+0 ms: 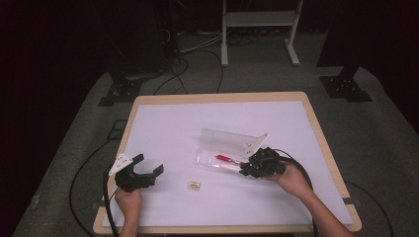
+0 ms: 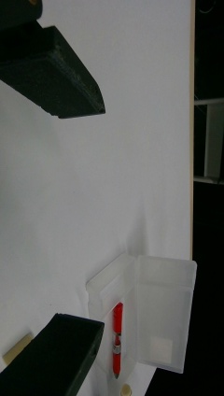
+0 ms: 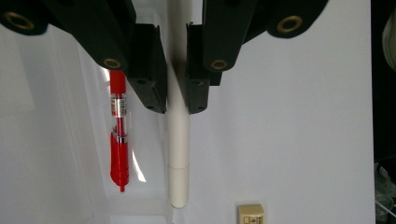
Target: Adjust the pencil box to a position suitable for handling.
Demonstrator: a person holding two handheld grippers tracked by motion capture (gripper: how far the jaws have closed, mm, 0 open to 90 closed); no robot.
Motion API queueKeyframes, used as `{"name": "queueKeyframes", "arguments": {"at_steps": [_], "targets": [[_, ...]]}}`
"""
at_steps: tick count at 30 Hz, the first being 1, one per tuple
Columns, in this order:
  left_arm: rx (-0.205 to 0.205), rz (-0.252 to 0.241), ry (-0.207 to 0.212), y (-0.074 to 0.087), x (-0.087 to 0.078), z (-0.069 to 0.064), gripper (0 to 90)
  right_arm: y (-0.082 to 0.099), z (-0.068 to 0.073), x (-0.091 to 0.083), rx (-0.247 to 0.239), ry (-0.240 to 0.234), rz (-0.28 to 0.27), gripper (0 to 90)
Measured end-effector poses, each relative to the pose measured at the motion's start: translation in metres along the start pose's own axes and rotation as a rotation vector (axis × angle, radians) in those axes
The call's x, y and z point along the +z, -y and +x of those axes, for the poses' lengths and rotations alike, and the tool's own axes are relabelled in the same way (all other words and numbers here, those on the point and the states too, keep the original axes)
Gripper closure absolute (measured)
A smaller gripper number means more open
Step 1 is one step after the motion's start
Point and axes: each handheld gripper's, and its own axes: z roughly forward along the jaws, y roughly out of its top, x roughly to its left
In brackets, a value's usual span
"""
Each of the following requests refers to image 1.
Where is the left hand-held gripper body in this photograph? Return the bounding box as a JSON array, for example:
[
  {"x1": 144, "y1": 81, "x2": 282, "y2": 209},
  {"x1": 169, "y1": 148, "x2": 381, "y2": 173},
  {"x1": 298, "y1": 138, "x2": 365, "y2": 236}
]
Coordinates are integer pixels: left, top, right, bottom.
[{"x1": 108, "y1": 152, "x2": 156, "y2": 194}]

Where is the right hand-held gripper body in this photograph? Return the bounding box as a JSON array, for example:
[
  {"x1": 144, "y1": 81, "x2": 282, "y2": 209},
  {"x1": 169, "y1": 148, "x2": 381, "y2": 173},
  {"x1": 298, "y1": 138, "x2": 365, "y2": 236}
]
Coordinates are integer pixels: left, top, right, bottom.
[{"x1": 246, "y1": 146, "x2": 289, "y2": 179}]

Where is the white pen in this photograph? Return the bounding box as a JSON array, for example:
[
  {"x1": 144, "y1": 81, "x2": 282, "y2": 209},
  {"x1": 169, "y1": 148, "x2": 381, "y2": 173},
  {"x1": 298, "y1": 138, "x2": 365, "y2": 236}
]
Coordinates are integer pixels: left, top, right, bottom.
[{"x1": 218, "y1": 163, "x2": 245, "y2": 173}]

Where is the red pen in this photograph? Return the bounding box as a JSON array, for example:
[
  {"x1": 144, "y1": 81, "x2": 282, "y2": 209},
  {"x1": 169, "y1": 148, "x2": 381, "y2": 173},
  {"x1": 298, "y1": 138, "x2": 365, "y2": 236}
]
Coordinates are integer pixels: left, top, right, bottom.
[{"x1": 214, "y1": 154, "x2": 246, "y2": 165}]

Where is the translucent plastic pencil box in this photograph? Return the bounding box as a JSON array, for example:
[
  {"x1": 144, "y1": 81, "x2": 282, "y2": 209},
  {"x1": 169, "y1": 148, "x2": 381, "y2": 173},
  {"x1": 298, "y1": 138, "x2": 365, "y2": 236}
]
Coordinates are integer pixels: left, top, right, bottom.
[{"x1": 196, "y1": 127, "x2": 270, "y2": 173}]

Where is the person's left hand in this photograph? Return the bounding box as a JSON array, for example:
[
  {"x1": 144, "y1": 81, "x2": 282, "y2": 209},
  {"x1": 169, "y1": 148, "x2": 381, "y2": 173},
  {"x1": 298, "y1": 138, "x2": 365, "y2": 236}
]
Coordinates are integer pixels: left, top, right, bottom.
[{"x1": 114, "y1": 188, "x2": 143, "y2": 219}]

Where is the person's right hand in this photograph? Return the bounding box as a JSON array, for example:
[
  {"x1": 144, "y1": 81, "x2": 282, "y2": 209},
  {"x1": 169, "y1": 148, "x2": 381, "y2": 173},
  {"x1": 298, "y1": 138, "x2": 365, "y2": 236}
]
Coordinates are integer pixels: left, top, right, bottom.
[{"x1": 262, "y1": 162, "x2": 314, "y2": 199}]

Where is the black stand base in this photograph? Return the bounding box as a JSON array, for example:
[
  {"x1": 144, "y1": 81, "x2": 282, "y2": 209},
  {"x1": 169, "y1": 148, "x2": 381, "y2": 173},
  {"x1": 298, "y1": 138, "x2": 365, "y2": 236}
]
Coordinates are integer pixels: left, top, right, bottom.
[
  {"x1": 318, "y1": 67, "x2": 374, "y2": 103},
  {"x1": 97, "y1": 73, "x2": 143, "y2": 108}
]

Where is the white metal stand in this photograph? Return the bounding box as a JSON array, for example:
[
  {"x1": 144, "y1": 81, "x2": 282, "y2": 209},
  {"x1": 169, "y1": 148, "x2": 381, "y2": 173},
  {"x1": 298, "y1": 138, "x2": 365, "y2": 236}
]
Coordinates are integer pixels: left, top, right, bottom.
[{"x1": 220, "y1": 0, "x2": 304, "y2": 68}]

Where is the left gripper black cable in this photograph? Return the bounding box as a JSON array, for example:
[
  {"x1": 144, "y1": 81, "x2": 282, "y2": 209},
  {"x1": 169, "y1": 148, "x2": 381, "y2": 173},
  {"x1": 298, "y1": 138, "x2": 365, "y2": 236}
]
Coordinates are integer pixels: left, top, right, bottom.
[{"x1": 102, "y1": 167, "x2": 120, "y2": 237}]

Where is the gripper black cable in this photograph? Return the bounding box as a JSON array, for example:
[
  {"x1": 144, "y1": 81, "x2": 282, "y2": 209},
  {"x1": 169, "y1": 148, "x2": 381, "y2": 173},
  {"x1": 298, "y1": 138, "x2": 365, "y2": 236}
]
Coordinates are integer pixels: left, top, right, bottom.
[
  {"x1": 102, "y1": 167, "x2": 120, "y2": 237},
  {"x1": 273, "y1": 148, "x2": 320, "y2": 237}
]

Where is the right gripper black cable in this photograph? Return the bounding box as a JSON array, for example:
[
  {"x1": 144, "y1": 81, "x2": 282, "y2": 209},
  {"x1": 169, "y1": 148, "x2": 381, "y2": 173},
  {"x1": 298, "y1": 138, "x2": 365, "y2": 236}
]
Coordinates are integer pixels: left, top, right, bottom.
[{"x1": 273, "y1": 148, "x2": 320, "y2": 237}]

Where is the black floor cable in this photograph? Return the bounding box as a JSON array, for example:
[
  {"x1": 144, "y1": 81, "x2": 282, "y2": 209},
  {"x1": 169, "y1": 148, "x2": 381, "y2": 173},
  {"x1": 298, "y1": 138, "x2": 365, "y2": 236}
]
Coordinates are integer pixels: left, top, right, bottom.
[
  {"x1": 152, "y1": 48, "x2": 225, "y2": 97},
  {"x1": 344, "y1": 180, "x2": 395, "y2": 237},
  {"x1": 68, "y1": 139, "x2": 115, "y2": 237}
]

